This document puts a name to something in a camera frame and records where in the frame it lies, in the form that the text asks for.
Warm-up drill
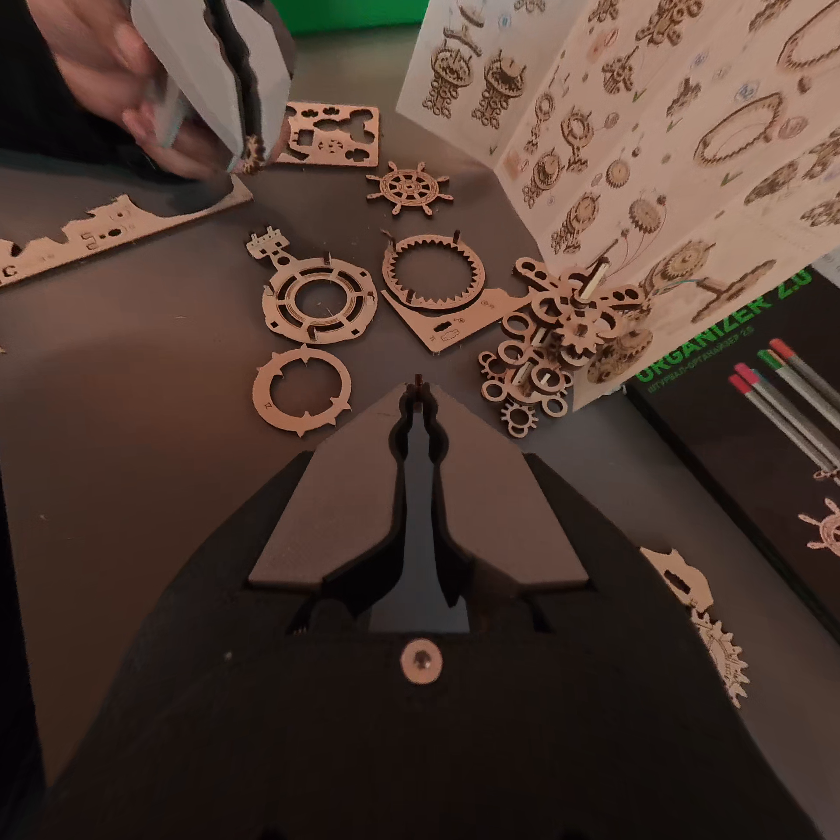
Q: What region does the spiked wooden ring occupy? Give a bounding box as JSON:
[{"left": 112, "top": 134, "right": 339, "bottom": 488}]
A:
[{"left": 252, "top": 345, "right": 354, "bottom": 438}]

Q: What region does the square wooden cutout sheet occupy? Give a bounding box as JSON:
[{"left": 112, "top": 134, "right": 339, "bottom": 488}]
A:
[{"left": 269, "top": 101, "right": 381, "bottom": 169}]

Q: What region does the green box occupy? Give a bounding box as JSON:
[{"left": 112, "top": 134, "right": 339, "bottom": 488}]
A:
[{"left": 271, "top": 0, "right": 432, "bottom": 38}]

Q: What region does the black printed cardboard box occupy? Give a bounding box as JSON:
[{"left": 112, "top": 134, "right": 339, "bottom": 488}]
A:
[{"left": 623, "top": 251, "right": 840, "bottom": 642}]

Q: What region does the wooden gear assembly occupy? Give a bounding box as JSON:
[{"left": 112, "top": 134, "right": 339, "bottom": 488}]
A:
[{"left": 477, "top": 255, "right": 656, "bottom": 425}]

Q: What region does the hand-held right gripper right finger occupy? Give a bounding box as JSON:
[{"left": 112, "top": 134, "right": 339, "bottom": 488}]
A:
[{"left": 424, "top": 382, "right": 590, "bottom": 606}]

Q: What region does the small lobed wooden gear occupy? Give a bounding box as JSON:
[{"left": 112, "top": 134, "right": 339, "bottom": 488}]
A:
[{"left": 499, "top": 401, "right": 539, "bottom": 439}]

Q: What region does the short jagged wooden scrap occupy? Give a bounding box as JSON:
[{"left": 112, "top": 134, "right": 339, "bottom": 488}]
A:
[{"left": 639, "top": 545, "right": 715, "bottom": 615}]

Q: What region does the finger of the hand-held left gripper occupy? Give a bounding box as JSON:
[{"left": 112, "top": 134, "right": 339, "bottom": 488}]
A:
[
  {"left": 226, "top": 0, "right": 294, "bottom": 165},
  {"left": 130, "top": 0, "right": 242, "bottom": 173}
]

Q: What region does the round slotted wooden ring part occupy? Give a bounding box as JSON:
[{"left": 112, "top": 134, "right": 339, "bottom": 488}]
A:
[{"left": 245, "top": 226, "right": 380, "bottom": 343}]

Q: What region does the wooden toothed gear piece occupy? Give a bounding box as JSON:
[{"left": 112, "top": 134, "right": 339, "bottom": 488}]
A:
[{"left": 692, "top": 607, "right": 751, "bottom": 709}]

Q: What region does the triangular wooden frame scrap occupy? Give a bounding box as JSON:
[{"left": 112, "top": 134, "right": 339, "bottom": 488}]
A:
[{"left": 382, "top": 283, "right": 533, "bottom": 354}]

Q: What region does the paper instruction sheet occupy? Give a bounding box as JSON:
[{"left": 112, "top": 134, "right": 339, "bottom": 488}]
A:
[{"left": 396, "top": 0, "right": 840, "bottom": 412}]

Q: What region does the wooden ship wheel part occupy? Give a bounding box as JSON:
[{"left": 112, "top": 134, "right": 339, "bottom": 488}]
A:
[{"left": 365, "top": 161, "right": 454, "bottom": 218}]

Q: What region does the long jagged wooden frame strip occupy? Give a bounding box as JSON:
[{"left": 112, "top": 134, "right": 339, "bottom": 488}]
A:
[{"left": 0, "top": 176, "right": 254, "bottom": 287}]

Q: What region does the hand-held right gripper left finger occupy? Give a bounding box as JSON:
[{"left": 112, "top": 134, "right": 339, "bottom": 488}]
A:
[{"left": 248, "top": 382, "right": 412, "bottom": 616}]

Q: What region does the person's left hand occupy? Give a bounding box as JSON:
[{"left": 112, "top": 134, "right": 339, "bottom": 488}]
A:
[{"left": 56, "top": 0, "right": 228, "bottom": 180}]

